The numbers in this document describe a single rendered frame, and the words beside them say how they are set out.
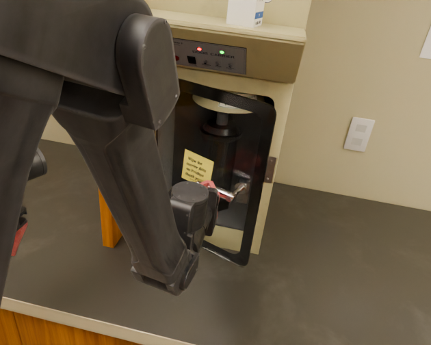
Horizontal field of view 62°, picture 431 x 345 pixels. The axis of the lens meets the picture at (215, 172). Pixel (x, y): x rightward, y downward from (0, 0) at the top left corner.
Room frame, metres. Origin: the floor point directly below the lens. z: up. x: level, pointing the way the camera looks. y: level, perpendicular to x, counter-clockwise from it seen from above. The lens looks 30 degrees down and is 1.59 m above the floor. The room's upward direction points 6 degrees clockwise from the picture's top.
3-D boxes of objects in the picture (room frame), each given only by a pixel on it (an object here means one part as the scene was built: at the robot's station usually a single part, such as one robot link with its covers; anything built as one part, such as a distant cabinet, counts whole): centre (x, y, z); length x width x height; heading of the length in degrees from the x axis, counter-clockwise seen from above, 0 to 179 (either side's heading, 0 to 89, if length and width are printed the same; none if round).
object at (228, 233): (0.69, 0.04, 1.19); 0.30 x 0.01 x 0.40; 62
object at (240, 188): (0.63, -0.01, 1.20); 0.10 x 0.05 x 0.03; 62
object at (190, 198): (0.42, 0.05, 1.24); 0.12 x 0.09 x 0.11; 163
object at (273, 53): (0.69, 0.03, 1.46); 0.32 x 0.12 x 0.10; 82
